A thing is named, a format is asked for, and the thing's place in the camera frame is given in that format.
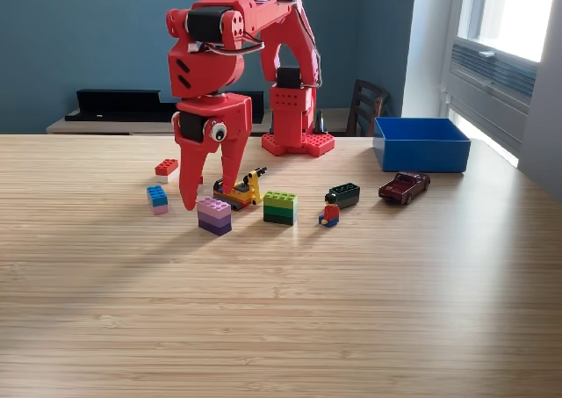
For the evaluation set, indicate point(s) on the yellow toy digger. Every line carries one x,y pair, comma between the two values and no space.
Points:
252,187

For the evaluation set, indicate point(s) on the blue pink lego brick stack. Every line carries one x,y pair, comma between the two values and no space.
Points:
157,196

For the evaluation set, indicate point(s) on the pink purple lego brick stack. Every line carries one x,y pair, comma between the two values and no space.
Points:
214,220

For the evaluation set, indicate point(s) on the green lego brick stack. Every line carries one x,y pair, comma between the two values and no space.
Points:
281,209

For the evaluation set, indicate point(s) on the dark green lego brick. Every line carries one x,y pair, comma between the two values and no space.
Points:
347,198

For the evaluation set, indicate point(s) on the red white lego brick stack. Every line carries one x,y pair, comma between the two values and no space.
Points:
166,167

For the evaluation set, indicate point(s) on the blue plastic bin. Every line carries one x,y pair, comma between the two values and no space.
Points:
421,156

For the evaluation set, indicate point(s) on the pale wooden sideboard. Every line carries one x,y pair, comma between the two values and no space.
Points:
131,128

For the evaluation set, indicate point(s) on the black shelf unit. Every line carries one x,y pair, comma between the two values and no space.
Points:
131,108

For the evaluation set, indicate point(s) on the black table clamp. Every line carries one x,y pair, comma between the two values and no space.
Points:
320,123

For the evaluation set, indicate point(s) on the toy figure red shirt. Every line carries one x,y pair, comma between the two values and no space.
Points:
332,213

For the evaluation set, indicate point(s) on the dark wooden chair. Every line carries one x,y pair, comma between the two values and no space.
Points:
364,103

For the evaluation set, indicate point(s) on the dark red toy car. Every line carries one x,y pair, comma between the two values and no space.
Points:
401,189

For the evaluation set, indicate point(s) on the grey window vent unit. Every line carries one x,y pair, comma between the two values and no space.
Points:
492,99

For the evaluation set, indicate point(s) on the bright window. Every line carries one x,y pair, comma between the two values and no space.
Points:
518,16

